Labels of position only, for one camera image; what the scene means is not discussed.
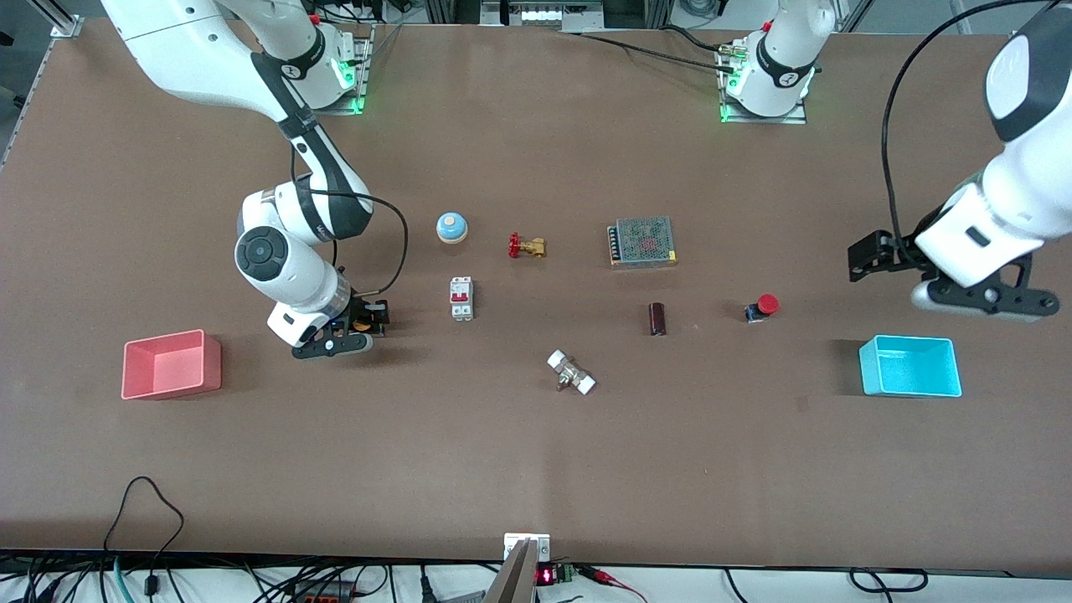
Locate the dark red cylinder capacitor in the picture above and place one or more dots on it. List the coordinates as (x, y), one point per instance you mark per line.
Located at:
(657, 318)

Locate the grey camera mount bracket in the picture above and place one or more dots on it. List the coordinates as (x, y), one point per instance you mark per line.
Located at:
(521, 557)

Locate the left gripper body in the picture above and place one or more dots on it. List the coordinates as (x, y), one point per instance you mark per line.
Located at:
(906, 250)

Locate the pink plastic bin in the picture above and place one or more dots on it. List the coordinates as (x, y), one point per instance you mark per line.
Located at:
(172, 368)

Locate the red push button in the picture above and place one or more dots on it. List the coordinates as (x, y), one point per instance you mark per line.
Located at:
(765, 304)

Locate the blue round bell button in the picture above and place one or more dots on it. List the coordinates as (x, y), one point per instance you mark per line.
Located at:
(451, 226)

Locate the red clip lead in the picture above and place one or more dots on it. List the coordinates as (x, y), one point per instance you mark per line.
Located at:
(611, 578)

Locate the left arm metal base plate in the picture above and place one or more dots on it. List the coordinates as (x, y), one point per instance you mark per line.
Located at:
(796, 117)

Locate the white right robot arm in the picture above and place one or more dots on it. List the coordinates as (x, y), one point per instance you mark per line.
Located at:
(193, 50)

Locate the metal valve white caps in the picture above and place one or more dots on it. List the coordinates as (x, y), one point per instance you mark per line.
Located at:
(571, 373)

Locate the metal mesh power supply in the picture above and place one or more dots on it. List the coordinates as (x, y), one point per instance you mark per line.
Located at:
(643, 241)

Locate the white red circuit breaker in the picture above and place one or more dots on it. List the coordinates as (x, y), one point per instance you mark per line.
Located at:
(461, 297)

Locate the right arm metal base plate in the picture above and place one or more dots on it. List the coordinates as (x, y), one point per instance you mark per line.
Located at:
(366, 67)

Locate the red digit display module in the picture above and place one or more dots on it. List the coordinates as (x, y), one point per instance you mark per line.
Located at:
(553, 574)

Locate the cyan plastic bin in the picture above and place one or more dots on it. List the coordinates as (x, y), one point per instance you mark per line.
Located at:
(909, 368)

